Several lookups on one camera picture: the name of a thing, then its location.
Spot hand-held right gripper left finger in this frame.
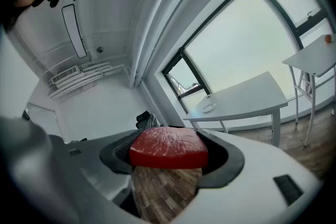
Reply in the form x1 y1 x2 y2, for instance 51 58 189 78
0 114 144 220

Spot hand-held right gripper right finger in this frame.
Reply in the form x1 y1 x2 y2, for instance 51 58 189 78
167 128 324 224

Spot red piece of meat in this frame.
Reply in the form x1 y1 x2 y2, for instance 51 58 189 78
129 126 209 170

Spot white plate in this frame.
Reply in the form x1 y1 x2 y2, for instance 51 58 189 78
202 103 217 114

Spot white window blinds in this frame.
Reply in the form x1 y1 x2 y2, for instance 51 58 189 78
26 102 65 141

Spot black office chair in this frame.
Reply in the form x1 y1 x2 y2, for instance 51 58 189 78
135 110 161 131

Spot white ceiling pipes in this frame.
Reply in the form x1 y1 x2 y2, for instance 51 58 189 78
48 61 127 99

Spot white air vent grille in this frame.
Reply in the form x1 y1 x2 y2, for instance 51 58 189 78
50 66 81 85

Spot large white table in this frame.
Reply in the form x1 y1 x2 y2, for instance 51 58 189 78
182 71 289 148

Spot long ceiling light panel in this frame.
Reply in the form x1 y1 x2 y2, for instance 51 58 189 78
61 4 88 59

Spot white table with thin legs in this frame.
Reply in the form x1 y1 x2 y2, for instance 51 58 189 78
282 33 336 148

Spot black framed window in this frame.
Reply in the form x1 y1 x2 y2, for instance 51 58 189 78
161 0 336 114

